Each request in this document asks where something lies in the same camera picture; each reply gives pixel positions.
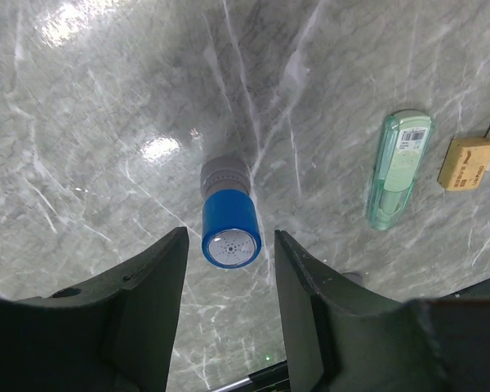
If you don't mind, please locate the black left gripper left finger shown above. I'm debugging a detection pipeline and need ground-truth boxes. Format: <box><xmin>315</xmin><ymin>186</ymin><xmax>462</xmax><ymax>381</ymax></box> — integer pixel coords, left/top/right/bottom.
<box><xmin>0</xmin><ymin>227</ymin><xmax>189</xmax><ymax>391</ymax></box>

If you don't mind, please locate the blue glue stick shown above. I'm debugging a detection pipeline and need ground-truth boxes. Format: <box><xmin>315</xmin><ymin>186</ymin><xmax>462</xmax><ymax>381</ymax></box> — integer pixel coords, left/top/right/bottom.
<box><xmin>200</xmin><ymin>155</ymin><xmax>262</xmax><ymax>269</ymax></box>

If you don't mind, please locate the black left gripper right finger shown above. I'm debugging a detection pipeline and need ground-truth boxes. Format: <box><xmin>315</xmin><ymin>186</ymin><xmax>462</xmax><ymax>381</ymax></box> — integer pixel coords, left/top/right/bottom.
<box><xmin>274</xmin><ymin>231</ymin><xmax>490</xmax><ymax>391</ymax></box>

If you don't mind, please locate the tan eraser block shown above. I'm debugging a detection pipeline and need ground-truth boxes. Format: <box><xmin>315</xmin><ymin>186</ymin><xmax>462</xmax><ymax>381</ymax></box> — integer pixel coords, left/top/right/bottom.
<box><xmin>438</xmin><ymin>137</ymin><xmax>490</xmax><ymax>191</ymax></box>

